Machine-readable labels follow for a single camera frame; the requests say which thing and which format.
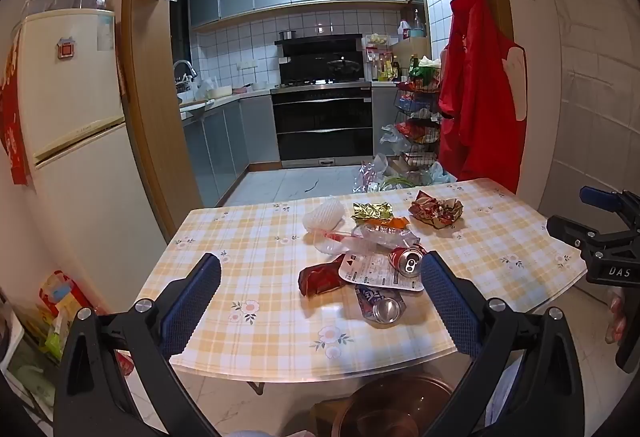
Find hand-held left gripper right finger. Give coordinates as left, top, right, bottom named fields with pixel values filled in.
left=419, top=250, right=585, bottom=437

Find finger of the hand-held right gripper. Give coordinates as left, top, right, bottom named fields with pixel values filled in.
left=580, top=186, right=626, bottom=215
left=546, top=214, right=608, bottom=263

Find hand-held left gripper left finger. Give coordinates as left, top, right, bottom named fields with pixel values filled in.
left=54, top=253, right=222, bottom=437

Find crushed red drink can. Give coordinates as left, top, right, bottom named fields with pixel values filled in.
left=388, top=244, right=428, bottom=278

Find crushed blue drink can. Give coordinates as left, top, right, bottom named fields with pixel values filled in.
left=354, top=284, right=406, bottom=325

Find white printed packaging card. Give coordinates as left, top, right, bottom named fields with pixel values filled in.
left=338, top=251, right=426, bottom=292

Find red patterned wrapper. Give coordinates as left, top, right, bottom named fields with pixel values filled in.
left=408, top=190, right=463, bottom=229

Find crushed clear plastic bottle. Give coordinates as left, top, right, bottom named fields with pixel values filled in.
left=307, top=223, right=421, bottom=258

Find gold foil wrapper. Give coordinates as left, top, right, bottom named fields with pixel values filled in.
left=350, top=200, right=393, bottom=223

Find brown round waste bin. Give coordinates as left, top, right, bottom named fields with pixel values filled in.
left=332, top=372, right=456, bottom=437

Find dark red snack bag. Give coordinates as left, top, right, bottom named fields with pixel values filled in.
left=298, top=254, right=348, bottom=299

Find white foam fruit net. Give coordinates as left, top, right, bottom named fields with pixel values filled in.
left=303, top=198, right=347, bottom=234

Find person's right hand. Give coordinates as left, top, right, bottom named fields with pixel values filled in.
left=604, top=292, right=628, bottom=345

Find yellow checked floral tablecloth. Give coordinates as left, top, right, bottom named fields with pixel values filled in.
left=135, top=177, right=588, bottom=385

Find person's light striped clothing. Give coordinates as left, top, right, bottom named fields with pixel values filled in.
left=487, top=357, right=523, bottom=428

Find colourful bags pile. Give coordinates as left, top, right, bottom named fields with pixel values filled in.
left=20, top=269, right=136, bottom=378

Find plastic bags heap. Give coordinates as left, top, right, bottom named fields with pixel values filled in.
left=352, top=152, right=458, bottom=193

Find red hanging apron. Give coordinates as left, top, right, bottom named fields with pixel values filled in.
left=438, top=0, right=527, bottom=195

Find grey lower kitchen cabinets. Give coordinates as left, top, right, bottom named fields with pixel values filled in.
left=181, top=94, right=281, bottom=208

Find brown cardboard box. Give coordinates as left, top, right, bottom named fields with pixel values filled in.
left=310, top=399, right=351, bottom=437

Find black built-in oven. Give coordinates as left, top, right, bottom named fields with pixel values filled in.
left=271, top=84, right=375, bottom=168

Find chrome kitchen faucet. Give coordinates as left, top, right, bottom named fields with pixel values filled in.
left=172, top=60, right=197, bottom=83

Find row of condiment bottles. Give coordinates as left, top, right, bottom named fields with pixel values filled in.
left=370, top=52, right=401, bottom=83

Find red paper banner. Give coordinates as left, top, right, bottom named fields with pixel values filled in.
left=0, top=37, right=32, bottom=187

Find cream two-door refrigerator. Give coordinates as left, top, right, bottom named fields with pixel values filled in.
left=10, top=8, right=168, bottom=313

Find black range hood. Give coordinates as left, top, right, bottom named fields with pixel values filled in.
left=276, top=34, right=364, bottom=84

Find black wire storage rack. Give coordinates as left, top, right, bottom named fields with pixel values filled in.
left=392, top=67, right=446, bottom=173

